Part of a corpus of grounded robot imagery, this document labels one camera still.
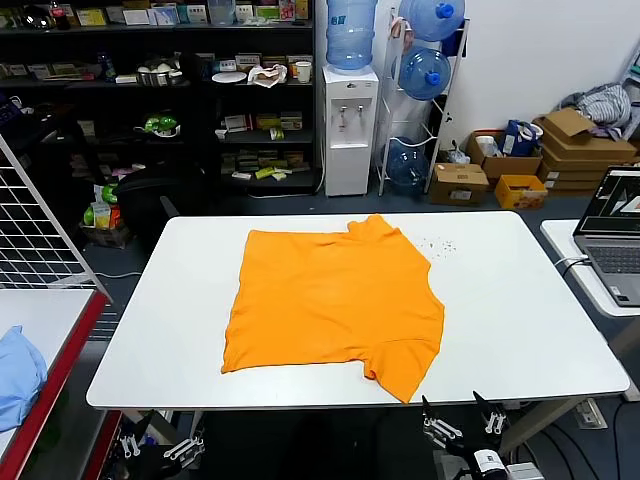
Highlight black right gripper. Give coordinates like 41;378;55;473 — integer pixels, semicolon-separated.
421;390;509;475

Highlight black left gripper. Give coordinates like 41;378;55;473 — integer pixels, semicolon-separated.
118;409;206;480

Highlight orange t-shirt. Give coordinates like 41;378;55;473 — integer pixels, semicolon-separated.
221;213;446;405

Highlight grey striped clothes pile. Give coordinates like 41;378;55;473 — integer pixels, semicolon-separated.
559;83;634;141

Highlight large white work table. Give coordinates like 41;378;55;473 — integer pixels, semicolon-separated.
85;210;632;454

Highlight grey floor power strip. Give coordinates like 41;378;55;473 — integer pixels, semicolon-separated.
573;398;610;430

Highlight light blue cloth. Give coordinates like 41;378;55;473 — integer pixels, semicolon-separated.
0;324;50;433

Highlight red-edged white table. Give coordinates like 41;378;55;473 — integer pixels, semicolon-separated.
0;288;114;480

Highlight scattered dark crumbs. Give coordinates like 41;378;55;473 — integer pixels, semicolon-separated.
417;237;459;259

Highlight small white side table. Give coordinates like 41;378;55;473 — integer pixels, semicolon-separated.
539;218;640;361

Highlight grey open laptop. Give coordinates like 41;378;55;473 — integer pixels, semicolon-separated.
573;165;640;308

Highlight basket of snack bags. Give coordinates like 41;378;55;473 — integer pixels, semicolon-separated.
78;183;133;250

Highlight yellow printed cardboard box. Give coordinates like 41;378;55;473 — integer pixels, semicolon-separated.
494;173;549;211

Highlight sealed labelled cardboard box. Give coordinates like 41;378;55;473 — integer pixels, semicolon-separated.
429;162;491;207

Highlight black office chair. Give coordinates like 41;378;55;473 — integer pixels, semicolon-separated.
112;167;214;254

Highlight open brown cardboard box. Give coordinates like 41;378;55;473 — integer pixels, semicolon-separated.
466;129;544;180

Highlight flat brown cardboard box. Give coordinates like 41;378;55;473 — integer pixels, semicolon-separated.
540;158;624;175
544;179;607;193
537;169;610;183

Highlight blue water jug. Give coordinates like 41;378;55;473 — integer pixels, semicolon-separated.
398;46;453;102
383;136;430;195
325;0;379;72
398;0;466;43

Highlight grey plastic bag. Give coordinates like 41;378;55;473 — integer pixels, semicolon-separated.
446;141;472;166

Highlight white water dispenser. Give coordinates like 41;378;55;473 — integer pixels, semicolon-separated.
321;64;380;197

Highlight white metal jug rack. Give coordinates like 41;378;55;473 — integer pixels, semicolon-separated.
377;8;472;197

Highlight blue printed bag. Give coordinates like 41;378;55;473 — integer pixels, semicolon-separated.
502;118;544;157

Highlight large open-flap cardboard box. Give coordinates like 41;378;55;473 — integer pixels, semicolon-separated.
531;106;639;164

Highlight white red medicine box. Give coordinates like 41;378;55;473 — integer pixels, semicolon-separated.
223;113;254;133

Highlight metal bowl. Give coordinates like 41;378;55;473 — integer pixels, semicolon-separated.
135;66;184;88

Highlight blue plastic bottle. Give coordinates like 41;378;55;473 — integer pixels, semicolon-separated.
98;48;118;83

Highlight white plastic food bag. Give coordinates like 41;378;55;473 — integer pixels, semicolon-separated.
246;63;290;89

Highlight pink hanging cloth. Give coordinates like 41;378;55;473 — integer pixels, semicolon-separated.
390;14;415;44

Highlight black shelving unit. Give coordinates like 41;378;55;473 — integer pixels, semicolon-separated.
0;0;319;197

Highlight light blue product box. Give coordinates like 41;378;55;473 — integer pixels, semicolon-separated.
150;3;180;26

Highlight yellow flat product box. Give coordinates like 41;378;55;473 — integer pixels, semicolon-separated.
75;7;108;27

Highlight clear plastic container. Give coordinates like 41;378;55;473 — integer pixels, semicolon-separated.
206;0;237;26

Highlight shiny glass bowl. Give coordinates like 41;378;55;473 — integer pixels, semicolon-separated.
21;3;52;29

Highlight white laptop cable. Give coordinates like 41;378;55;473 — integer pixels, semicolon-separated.
558;255;592;277

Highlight white wire grid panel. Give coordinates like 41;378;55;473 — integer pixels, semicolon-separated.
0;133;109;297

